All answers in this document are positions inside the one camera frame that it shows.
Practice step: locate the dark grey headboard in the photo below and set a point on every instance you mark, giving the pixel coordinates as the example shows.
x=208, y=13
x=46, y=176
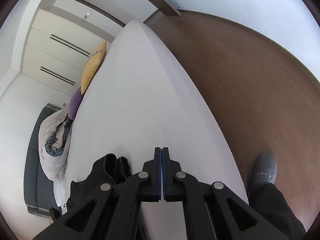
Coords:
x=33, y=170

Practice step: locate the black pants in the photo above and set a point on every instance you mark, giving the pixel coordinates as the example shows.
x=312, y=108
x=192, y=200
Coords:
x=105, y=172

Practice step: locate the person's black trouser leg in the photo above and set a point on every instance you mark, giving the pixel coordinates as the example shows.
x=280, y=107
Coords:
x=272, y=210

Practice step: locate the white wardrobe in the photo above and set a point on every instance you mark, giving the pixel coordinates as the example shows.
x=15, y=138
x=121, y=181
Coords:
x=50, y=50

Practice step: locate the yellow pillow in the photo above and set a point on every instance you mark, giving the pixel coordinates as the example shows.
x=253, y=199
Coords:
x=93, y=67

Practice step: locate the white bed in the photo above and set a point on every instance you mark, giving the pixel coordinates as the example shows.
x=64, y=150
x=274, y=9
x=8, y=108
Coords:
x=140, y=110

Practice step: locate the grey white duvet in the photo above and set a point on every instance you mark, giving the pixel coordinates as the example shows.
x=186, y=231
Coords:
x=55, y=145

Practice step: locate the person's grey sock foot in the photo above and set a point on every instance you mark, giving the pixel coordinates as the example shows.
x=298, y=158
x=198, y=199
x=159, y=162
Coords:
x=265, y=168

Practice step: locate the purple pillow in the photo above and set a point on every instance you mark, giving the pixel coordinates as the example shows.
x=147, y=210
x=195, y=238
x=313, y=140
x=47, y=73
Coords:
x=75, y=103

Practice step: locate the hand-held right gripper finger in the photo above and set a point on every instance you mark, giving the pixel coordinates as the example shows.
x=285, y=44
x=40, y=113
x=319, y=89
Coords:
x=159, y=170
x=165, y=170

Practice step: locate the white wall switch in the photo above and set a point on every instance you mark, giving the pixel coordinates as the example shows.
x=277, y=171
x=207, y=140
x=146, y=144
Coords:
x=87, y=15

